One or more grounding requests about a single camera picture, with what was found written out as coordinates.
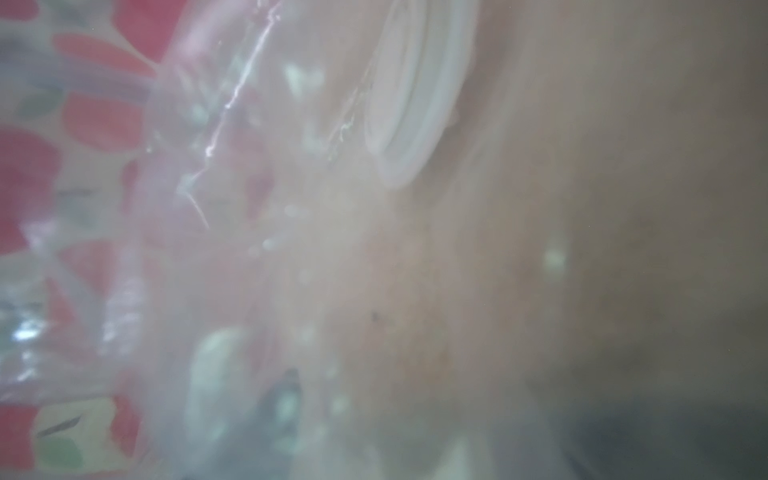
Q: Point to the clear plastic vacuum bag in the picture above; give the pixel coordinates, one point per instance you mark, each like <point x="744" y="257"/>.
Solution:
<point x="204" y="277"/>

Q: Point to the white vacuum bag valve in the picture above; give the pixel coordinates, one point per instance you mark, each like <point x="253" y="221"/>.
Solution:
<point x="421" y="63"/>

